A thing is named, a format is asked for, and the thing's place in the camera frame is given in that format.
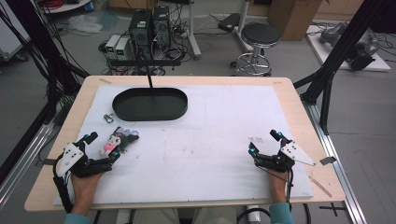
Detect clear plastic bag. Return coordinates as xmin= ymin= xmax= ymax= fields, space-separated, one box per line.
xmin=67 ymin=14 xmax=104 ymax=35

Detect black floor cables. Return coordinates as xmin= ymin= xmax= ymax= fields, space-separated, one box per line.
xmin=148 ymin=6 xmax=194 ymax=77

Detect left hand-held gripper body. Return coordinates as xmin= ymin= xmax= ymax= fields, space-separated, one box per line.
xmin=56 ymin=141 xmax=114 ymax=179

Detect black device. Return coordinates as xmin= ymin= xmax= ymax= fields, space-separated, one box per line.
xmin=347 ymin=29 xmax=380 ymax=72

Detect wooden table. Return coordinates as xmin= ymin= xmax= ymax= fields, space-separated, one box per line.
xmin=23 ymin=75 xmax=347 ymax=213

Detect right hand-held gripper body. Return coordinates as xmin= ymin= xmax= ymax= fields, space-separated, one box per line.
xmin=252 ymin=136 xmax=317 ymax=174

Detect black metal frame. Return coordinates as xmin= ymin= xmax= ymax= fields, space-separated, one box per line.
xmin=292 ymin=0 xmax=396 ymax=136
xmin=0 ymin=0 xmax=91 ymax=185

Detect white floor board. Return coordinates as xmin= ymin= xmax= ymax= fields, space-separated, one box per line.
xmin=305 ymin=23 xmax=392 ymax=73

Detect black computer tower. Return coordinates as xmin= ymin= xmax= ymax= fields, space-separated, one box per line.
xmin=128 ymin=8 xmax=155 ymax=49
xmin=152 ymin=5 xmax=172 ymax=50

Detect black stand with oval tray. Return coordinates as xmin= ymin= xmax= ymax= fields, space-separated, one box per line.
xmin=109 ymin=59 xmax=189 ymax=122

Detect black tape piece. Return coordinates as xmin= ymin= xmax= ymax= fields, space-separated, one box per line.
xmin=319 ymin=156 xmax=338 ymax=166

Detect aluminium rail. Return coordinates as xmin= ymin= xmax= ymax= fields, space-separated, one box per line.
xmin=0 ymin=122 xmax=56 ymax=207
xmin=303 ymin=101 xmax=369 ymax=224

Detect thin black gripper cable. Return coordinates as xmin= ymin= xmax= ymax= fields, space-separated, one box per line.
xmin=256 ymin=166 xmax=294 ymax=213

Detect black round stool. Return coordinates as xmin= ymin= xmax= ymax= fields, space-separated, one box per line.
xmin=231 ymin=21 xmax=282 ymax=77

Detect white desk leg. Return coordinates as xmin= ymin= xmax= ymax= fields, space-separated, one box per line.
xmin=186 ymin=0 xmax=203 ymax=61
xmin=234 ymin=0 xmax=254 ymax=52

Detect black plush toy keychain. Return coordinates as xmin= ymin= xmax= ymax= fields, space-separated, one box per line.
xmin=98 ymin=125 xmax=140 ymax=159

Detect thick black gripper cable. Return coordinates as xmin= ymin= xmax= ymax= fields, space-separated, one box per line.
xmin=51 ymin=153 xmax=75 ymax=215

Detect white cylinder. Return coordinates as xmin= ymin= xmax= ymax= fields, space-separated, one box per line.
xmin=247 ymin=204 xmax=262 ymax=223

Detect grey device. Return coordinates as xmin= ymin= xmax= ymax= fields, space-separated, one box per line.
xmin=318 ymin=21 xmax=348 ymax=48

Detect brown cardboard box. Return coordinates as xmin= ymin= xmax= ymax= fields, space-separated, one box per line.
xmin=268 ymin=0 xmax=323 ymax=42

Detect person's right hand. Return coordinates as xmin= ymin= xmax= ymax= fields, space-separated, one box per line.
xmin=266 ymin=168 xmax=290 ymax=203

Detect white power supply box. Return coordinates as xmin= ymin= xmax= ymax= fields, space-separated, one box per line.
xmin=114 ymin=37 xmax=131 ymax=61
xmin=105 ymin=35 xmax=122 ymax=54

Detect white table mat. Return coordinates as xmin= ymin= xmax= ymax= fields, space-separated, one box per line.
xmin=52 ymin=84 xmax=315 ymax=207

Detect thin wooden stick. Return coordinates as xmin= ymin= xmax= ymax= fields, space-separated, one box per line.
xmin=308 ymin=175 xmax=333 ymax=199

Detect flat black box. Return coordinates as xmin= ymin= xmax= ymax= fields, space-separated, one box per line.
xmin=217 ymin=12 xmax=242 ymax=34

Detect person's left hand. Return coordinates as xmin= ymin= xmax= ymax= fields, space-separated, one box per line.
xmin=70 ymin=172 xmax=106 ymax=203

